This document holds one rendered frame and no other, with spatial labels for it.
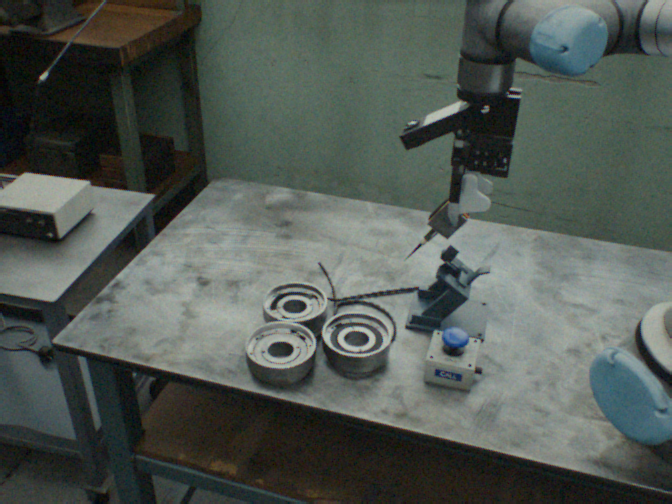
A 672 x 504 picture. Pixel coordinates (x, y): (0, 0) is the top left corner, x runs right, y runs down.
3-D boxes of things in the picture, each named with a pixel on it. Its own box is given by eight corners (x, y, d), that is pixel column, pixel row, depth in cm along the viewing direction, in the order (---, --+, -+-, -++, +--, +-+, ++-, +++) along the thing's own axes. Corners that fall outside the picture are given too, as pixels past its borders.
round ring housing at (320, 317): (288, 350, 109) (287, 329, 107) (250, 316, 116) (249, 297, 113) (339, 323, 115) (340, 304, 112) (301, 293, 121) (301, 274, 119)
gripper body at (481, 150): (506, 183, 97) (520, 101, 91) (445, 175, 99) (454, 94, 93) (509, 160, 104) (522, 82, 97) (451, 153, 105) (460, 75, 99)
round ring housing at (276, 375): (275, 399, 100) (275, 378, 98) (232, 362, 106) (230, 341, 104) (329, 366, 106) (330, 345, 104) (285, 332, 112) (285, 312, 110)
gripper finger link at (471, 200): (485, 238, 102) (494, 179, 98) (444, 232, 103) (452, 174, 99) (486, 230, 105) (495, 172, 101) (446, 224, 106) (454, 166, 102)
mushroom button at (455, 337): (436, 365, 103) (440, 339, 100) (441, 348, 106) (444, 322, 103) (463, 371, 102) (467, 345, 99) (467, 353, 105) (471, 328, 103)
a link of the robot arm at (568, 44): (639, 4, 79) (568, -16, 87) (568, 16, 75) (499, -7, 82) (622, 72, 84) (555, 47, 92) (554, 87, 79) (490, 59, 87)
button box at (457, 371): (422, 382, 103) (425, 357, 101) (431, 352, 109) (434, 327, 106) (477, 394, 102) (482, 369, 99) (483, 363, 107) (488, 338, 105)
